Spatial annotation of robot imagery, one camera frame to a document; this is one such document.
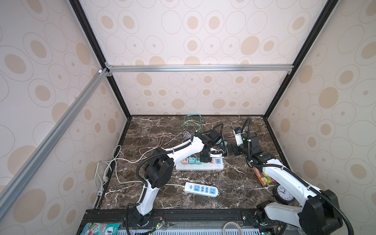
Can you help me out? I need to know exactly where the green usb cable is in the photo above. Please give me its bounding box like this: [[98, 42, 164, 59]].
[[181, 115, 205, 133]]

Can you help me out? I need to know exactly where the long white colourful power strip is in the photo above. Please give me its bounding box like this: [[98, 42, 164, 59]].
[[175, 157, 224, 171]]

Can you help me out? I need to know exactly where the pink charger plug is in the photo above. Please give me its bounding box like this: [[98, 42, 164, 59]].
[[181, 158, 189, 165]]

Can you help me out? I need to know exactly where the pink usb cable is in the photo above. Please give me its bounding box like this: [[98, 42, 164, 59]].
[[137, 132, 183, 159]]

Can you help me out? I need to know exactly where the short white blue power strip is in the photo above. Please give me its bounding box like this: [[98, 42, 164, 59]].
[[184, 182, 219, 198]]

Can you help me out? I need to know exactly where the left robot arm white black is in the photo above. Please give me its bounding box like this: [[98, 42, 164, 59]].
[[125, 123, 226, 226]]

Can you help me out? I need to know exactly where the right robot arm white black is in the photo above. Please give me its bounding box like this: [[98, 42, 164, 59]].
[[228, 118, 354, 235]]

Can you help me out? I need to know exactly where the colourful candy bag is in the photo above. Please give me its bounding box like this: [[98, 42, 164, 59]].
[[253, 167, 275, 187]]

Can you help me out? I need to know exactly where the black round clock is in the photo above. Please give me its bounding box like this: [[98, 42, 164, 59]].
[[273, 184, 295, 205]]

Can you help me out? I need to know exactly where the green snack packet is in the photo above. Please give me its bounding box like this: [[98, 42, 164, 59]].
[[80, 223, 120, 235]]

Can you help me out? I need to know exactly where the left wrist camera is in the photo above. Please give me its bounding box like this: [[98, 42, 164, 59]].
[[210, 148, 227, 158]]

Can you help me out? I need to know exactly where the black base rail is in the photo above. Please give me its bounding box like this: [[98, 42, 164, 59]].
[[77, 209, 284, 235]]

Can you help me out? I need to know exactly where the white power strip cord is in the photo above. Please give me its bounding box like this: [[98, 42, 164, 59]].
[[93, 144, 186, 197]]

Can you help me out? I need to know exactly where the horizontal aluminium rail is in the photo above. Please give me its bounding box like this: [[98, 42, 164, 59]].
[[100, 64, 294, 74]]

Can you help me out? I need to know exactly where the diagonal aluminium rail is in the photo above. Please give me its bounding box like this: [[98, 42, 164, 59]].
[[1, 68, 109, 220]]

